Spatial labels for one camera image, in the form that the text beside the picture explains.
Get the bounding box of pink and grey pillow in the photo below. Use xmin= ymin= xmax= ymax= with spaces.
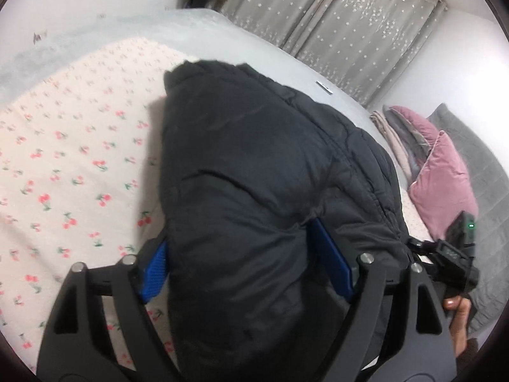
xmin=382 ymin=105 xmax=441 ymax=178

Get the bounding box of cherry print blanket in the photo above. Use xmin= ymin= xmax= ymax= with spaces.
xmin=0 ymin=37 xmax=199 ymax=371

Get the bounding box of beige folded cloth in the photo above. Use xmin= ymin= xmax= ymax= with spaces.
xmin=369 ymin=110 xmax=412 ymax=178

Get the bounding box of grey bed sheet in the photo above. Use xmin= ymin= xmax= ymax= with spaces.
xmin=0 ymin=8 xmax=432 ymax=243

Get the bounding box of black quilted puffer jacket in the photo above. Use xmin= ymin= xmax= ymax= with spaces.
xmin=158 ymin=59 xmax=432 ymax=382

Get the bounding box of grey star print curtain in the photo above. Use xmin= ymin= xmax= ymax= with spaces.
xmin=218 ymin=0 xmax=448 ymax=108

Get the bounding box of pink velvet pillow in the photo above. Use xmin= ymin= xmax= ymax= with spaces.
xmin=409 ymin=131 xmax=479 ymax=241

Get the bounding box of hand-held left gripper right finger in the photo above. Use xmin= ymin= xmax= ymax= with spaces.
xmin=308 ymin=218 xmax=458 ymax=382

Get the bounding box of grey quilted bedspread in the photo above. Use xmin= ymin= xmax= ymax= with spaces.
xmin=427 ymin=103 xmax=509 ymax=333

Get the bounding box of person's right hand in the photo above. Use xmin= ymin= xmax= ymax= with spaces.
xmin=443 ymin=298 xmax=473 ymax=359

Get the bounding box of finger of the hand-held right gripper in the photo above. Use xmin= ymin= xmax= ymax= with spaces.
xmin=405 ymin=237 xmax=438 ymax=256

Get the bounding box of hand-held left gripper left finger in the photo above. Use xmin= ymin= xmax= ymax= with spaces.
xmin=36 ymin=239 xmax=179 ymax=382

